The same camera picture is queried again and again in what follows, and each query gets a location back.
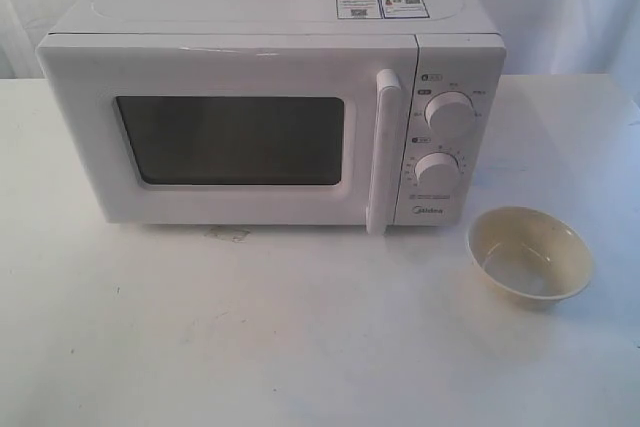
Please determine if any white microwave door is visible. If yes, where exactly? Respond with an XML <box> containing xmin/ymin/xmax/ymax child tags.
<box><xmin>37</xmin><ymin>34</ymin><xmax>418</xmax><ymax>234</ymax></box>

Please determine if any cream ceramic bowl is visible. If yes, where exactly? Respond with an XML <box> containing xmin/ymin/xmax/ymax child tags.
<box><xmin>466</xmin><ymin>206</ymin><xmax>595</xmax><ymax>311</ymax></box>

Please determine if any white microwave oven body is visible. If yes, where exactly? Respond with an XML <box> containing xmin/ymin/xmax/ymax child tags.
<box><xmin>47</xmin><ymin>0</ymin><xmax>506</xmax><ymax>232</ymax></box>

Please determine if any lower white control knob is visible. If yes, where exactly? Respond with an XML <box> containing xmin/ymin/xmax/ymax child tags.
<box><xmin>414</xmin><ymin>152</ymin><xmax>460</xmax><ymax>191</ymax></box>

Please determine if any white control knob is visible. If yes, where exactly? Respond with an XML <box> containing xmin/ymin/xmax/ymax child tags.
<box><xmin>424</xmin><ymin>91</ymin><xmax>475</xmax><ymax>137</ymax></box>
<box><xmin>414</xmin><ymin>152</ymin><xmax>460</xmax><ymax>191</ymax></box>

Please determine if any upper white control knob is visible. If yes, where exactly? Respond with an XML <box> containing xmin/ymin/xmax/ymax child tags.
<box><xmin>424</xmin><ymin>91</ymin><xmax>475</xmax><ymax>137</ymax></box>

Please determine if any blue white warning sticker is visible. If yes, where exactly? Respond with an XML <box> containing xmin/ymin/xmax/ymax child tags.
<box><xmin>336</xmin><ymin>0</ymin><xmax>430</xmax><ymax>20</ymax></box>

